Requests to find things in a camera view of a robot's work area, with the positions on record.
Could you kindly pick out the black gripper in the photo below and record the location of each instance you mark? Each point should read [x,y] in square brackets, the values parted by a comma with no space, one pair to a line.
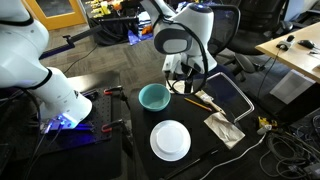
[192,70]

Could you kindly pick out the yellow pencil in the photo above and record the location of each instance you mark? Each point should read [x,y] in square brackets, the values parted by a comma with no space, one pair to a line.
[198,104]

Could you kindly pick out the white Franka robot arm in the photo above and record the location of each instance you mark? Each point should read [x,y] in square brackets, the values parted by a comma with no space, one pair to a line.
[20,60]

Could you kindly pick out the teal plastic bowl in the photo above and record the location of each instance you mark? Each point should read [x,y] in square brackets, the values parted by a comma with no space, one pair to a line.
[154,96]

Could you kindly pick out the crumpled white cloth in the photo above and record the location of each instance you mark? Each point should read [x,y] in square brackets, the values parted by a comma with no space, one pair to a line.
[176,87]

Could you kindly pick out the silver rimmed dark tray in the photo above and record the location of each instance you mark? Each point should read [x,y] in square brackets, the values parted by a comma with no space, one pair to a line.
[226,93]

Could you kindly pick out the large crumpled beige paper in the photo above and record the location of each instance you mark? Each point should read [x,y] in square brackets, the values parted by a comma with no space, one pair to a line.
[225,130]

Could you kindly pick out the white round plate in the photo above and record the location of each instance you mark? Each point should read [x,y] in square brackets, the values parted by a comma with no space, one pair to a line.
[170,140]

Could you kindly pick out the black mesh office chair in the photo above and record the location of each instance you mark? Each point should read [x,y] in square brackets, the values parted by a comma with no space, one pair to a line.
[228,33]

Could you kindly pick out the orange object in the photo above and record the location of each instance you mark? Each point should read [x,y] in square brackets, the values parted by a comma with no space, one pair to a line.
[146,30]

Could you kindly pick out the thin dark rod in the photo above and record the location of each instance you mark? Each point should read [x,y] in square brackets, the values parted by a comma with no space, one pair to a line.
[190,165]

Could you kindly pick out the yellow hand tool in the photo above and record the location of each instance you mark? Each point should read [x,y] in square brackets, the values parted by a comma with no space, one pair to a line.
[265,121]

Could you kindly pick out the black padded office chair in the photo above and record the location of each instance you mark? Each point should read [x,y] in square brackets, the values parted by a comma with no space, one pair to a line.
[256,23]

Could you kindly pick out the white box under desk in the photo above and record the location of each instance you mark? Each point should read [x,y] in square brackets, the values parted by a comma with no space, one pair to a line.
[290,86]

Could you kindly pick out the white and black desk device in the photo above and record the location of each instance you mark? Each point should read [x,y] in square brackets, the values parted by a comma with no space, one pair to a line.
[285,43]

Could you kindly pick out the light wooden desk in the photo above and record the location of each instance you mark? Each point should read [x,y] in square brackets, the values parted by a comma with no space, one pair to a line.
[296,56]

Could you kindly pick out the black computer mouse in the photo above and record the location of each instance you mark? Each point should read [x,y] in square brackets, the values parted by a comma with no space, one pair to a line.
[306,43]

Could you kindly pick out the long black bar clamp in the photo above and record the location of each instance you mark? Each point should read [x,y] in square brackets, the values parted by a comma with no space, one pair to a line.
[70,40]

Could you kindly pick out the orange yellow door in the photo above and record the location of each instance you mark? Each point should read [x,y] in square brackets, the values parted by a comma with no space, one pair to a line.
[55,18]

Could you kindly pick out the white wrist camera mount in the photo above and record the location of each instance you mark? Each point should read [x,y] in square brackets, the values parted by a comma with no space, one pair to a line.
[170,65]

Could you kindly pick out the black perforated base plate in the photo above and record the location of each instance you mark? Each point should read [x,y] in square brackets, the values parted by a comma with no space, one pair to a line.
[96,113]

